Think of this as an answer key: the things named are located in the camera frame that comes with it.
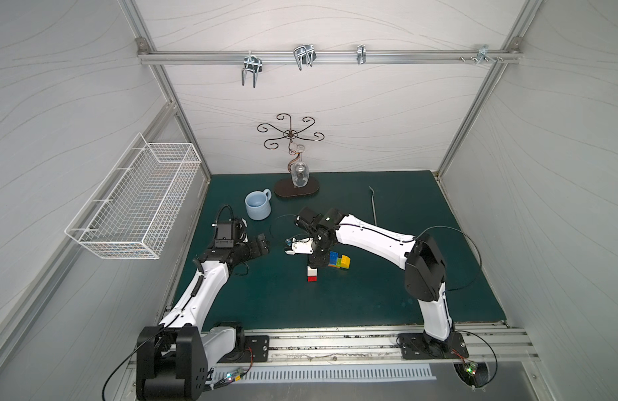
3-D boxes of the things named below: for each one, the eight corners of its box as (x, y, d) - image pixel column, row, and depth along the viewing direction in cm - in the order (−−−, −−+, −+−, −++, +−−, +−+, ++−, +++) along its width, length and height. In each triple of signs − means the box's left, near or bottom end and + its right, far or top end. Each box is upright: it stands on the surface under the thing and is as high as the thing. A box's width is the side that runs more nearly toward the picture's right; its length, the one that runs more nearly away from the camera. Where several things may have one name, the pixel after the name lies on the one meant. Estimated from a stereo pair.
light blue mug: (247, 222, 106) (242, 209, 99) (251, 201, 114) (247, 188, 107) (269, 222, 106) (265, 209, 99) (272, 201, 114) (269, 188, 107)
